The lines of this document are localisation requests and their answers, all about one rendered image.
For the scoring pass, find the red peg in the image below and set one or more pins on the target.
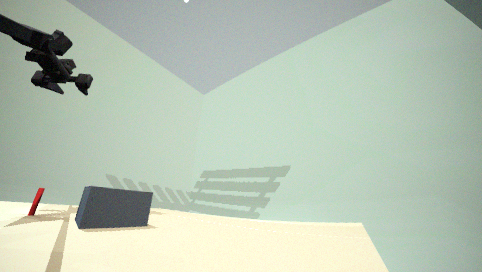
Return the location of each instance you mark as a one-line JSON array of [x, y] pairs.
[[36, 202]]

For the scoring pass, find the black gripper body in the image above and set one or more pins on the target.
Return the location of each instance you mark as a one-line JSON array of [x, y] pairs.
[[61, 75]]

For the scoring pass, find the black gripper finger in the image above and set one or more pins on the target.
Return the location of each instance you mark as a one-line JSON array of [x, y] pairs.
[[84, 91], [54, 87]]

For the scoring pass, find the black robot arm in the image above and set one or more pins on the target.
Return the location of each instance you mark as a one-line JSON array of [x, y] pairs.
[[44, 46]]

